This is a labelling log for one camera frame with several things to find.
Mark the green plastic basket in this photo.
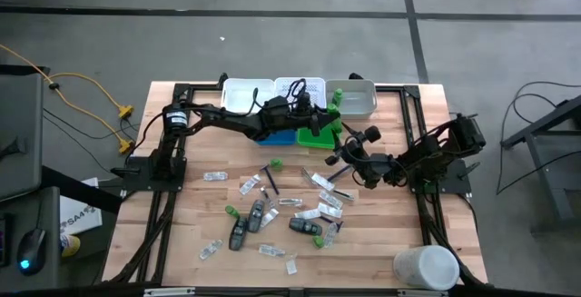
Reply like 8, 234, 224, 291
296, 124, 341, 151

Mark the printed adhesive strips wrapper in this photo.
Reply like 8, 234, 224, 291
258, 243, 287, 258

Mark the yellow and white cup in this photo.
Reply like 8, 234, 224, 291
60, 233, 82, 259

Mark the black side table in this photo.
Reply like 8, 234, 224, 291
500, 94, 581, 234

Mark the white plastic cup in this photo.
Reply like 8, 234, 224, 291
392, 244, 460, 292

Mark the yellow extension cord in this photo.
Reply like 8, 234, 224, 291
0, 44, 135, 120
47, 83, 135, 155

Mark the white plastic bin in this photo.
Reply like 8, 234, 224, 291
221, 77, 277, 115
324, 78, 379, 120

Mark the white printed box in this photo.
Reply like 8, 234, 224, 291
58, 177, 103, 236

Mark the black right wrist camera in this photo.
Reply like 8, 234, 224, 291
364, 124, 382, 144

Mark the blue plastic basket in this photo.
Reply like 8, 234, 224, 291
254, 127, 299, 147

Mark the dark grey panel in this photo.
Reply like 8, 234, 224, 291
0, 64, 46, 201

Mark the silver mounting bracket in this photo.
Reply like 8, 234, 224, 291
397, 289, 448, 297
144, 287, 196, 297

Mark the grey Dove deodorant stick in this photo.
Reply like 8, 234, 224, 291
228, 216, 249, 252
247, 199, 266, 233
288, 217, 323, 237

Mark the black computer mouse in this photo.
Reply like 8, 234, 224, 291
16, 227, 47, 276

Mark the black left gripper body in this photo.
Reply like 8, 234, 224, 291
283, 104, 329, 131

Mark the black floor cable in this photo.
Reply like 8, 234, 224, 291
497, 81, 581, 196

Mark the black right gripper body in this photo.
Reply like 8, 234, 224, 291
352, 150, 395, 190

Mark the white perforated basket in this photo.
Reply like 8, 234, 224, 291
273, 76, 328, 110

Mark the black aluminium rig frame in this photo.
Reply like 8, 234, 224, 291
102, 73, 489, 297

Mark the dark grey desk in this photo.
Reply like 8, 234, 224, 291
0, 185, 63, 292

